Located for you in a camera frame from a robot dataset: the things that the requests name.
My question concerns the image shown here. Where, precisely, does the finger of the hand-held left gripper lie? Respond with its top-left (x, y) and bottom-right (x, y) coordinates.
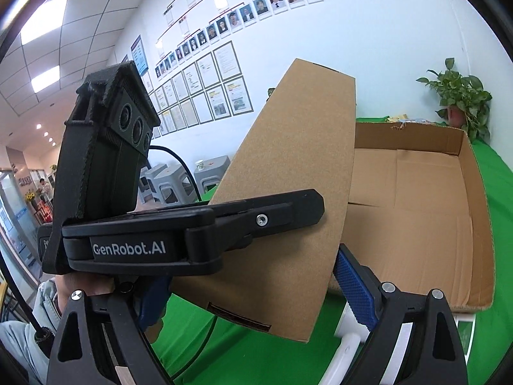
top-left (185, 188), bottom-right (325, 263)

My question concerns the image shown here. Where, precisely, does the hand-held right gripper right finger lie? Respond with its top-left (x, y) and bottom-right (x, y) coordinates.
top-left (332, 244), bottom-right (469, 385)

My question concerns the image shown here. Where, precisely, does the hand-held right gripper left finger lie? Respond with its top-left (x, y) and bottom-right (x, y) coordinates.
top-left (47, 276), bottom-right (177, 385)

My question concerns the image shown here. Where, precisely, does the long brown cardboard box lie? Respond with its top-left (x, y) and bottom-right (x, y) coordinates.
top-left (170, 58), bottom-right (357, 343)

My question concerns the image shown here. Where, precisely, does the large cardboard box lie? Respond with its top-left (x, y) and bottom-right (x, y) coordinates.
top-left (326, 122), bottom-right (495, 313)

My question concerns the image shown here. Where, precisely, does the white box with green label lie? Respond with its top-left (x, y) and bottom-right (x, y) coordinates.
top-left (455, 315), bottom-right (477, 364)

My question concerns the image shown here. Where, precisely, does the person's left hand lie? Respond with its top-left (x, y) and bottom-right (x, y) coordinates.
top-left (54, 273), bottom-right (116, 309)

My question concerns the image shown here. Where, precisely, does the grey plastic stool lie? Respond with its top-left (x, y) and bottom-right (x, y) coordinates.
top-left (194, 156), bottom-right (231, 193)
top-left (138, 164), bottom-right (169, 203)
top-left (154, 166), bottom-right (198, 205)

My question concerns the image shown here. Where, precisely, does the ceiling light panel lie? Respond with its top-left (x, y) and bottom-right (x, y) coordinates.
top-left (31, 66), bottom-right (61, 93)
top-left (20, 0), bottom-right (67, 47)

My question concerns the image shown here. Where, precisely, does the group of framed certificates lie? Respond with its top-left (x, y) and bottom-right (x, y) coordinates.
top-left (142, 40), bottom-right (255, 139)

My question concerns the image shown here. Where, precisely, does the green potted plant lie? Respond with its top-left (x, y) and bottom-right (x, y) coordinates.
top-left (416, 58), bottom-right (493, 143)

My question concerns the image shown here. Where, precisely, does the black cable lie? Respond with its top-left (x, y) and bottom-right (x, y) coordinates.
top-left (0, 262), bottom-right (55, 343)
top-left (148, 144), bottom-right (221, 355)

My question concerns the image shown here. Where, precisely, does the row of wall portrait photos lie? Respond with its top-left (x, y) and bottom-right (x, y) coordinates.
top-left (154, 0), bottom-right (323, 79)

